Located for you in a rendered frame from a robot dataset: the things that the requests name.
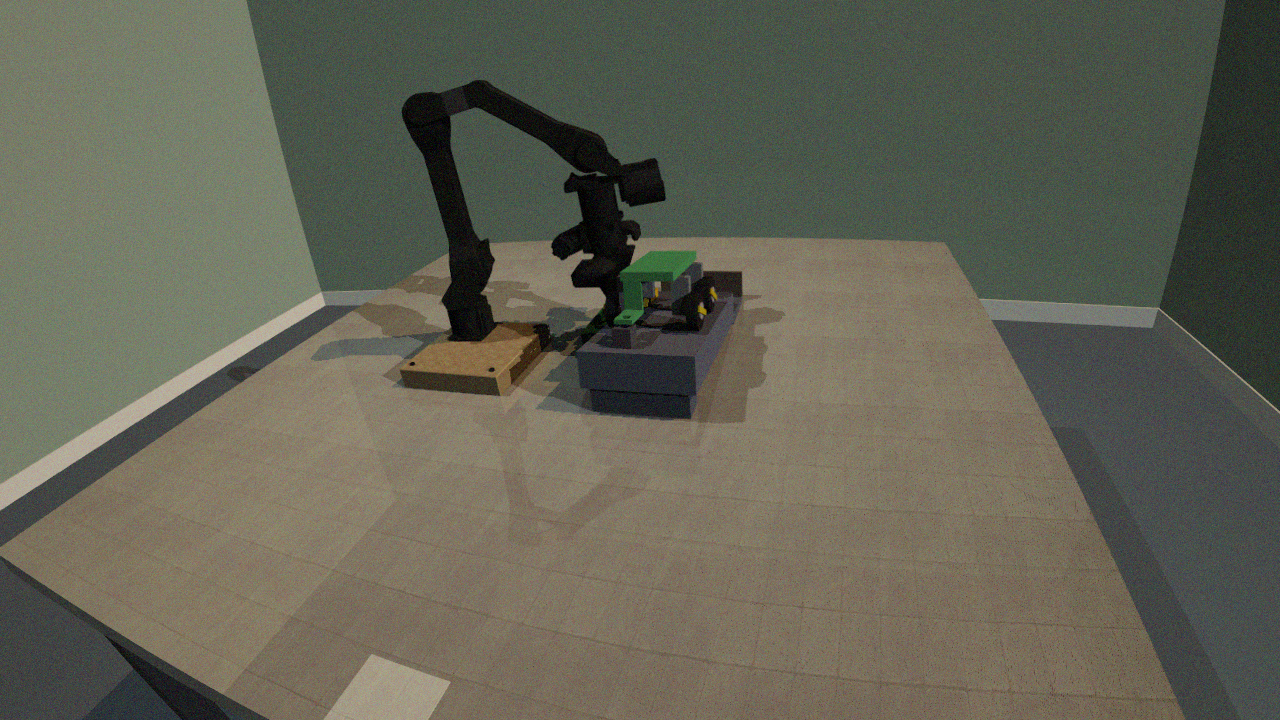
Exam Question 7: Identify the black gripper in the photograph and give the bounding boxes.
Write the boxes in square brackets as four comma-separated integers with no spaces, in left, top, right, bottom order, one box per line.
[571,210,641,296]

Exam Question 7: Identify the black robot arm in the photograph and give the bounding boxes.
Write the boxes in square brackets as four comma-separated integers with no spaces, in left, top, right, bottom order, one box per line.
[402,79,666,342]

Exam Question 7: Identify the green tray rim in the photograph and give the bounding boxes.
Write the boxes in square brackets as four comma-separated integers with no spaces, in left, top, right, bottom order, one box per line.
[581,307,605,345]

